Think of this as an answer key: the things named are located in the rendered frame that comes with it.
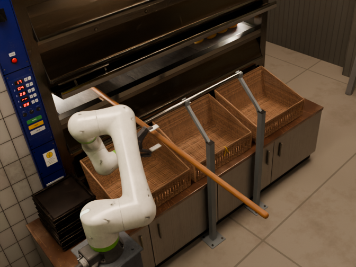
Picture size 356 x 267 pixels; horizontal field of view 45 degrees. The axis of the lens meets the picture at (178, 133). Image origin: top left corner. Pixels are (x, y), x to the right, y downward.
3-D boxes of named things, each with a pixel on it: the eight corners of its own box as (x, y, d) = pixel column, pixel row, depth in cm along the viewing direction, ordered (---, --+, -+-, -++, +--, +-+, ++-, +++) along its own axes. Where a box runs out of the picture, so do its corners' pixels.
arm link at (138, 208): (159, 219, 162) (132, 96, 181) (117, 229, 159) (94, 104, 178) (159, 225, 174) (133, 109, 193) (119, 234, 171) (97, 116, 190)
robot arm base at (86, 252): (78, 288, 164) (74, 279, 160) (58, 265, 173) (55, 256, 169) (131, 248, 177) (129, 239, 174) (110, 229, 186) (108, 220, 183)
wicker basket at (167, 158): (86, 189, 295) (77, 160, 279) (150, 152, 322) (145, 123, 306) (125, 230, 265) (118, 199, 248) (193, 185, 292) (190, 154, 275)
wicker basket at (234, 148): (153, 150, 324) (150, 121, 307) (209, 120, 350) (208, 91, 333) (195, 184, 293) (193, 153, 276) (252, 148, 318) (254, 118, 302)
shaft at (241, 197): (269, 217, 189) (270, 212, 187) (265, 221, 188) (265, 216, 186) (81, 78, 298) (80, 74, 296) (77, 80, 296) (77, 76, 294)
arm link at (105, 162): (99, 181, 223) (103, 176, 214) (87, 161, 225) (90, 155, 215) (121, 169, 230) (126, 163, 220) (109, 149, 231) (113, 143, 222)
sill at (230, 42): (56, 121, 265) (55, 116, 263) (255, 30, 349) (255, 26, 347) (61, 125, 261) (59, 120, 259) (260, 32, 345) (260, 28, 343)
